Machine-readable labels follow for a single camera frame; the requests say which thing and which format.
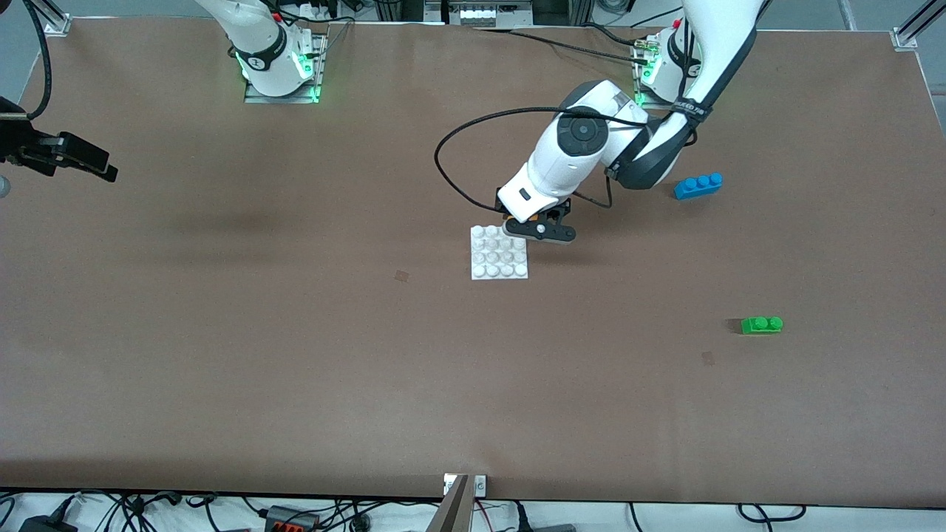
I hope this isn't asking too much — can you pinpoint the white studded base plate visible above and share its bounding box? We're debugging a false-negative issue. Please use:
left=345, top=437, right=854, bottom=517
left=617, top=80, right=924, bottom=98
left=471, top=225, right=529, bottom=281

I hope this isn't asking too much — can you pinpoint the blue three-stud block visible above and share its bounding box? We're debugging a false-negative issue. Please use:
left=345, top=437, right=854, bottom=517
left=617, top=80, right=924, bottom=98
left=674, top=173, right=724, bottom=200

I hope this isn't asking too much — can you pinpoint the grey terminal device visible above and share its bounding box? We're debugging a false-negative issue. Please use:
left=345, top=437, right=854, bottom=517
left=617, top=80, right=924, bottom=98
left=447, top=0, right=534, bottom=29

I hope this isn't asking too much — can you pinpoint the black adapter with orange connector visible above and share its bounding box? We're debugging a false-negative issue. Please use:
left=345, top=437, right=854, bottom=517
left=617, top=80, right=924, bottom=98
left=265, top=505, right=320, bottom=532

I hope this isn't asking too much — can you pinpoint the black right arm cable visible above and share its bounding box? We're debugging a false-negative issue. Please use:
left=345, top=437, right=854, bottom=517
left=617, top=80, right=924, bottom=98
left=21, top=0, right=52, bottom=119

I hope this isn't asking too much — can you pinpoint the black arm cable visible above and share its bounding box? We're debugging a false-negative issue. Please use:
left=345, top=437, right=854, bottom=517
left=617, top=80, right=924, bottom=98
left=434, top=107, right=647, bottom=213
left=21, top=0, right=52, bottom=119

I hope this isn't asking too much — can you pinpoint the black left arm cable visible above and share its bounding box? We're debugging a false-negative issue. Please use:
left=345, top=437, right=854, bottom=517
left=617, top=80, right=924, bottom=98
left=434, top=107, right=647, bottom=213

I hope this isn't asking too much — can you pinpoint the black table cable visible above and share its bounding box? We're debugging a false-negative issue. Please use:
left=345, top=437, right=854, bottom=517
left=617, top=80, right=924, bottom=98
left=582, top=22, right=640, bottom=47
left=473, top=26, right=655, bottom=67

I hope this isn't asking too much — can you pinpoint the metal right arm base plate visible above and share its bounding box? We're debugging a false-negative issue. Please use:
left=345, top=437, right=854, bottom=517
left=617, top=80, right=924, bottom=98
left=244, top=33, right=328, bottom=104

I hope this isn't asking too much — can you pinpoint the small metal edge bracket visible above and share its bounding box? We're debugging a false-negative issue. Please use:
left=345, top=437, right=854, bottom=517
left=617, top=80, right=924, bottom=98
left=443, top=474, right=487, bottom=497

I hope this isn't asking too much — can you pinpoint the grey camera post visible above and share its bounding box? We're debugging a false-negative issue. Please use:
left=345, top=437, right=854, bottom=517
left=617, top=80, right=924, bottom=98
left=427, top=475, right=474, bottom=532

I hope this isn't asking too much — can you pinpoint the black looped floor cable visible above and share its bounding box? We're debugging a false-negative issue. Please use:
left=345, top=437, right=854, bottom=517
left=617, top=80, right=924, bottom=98
left=739, top=504, right=806, bottom=522

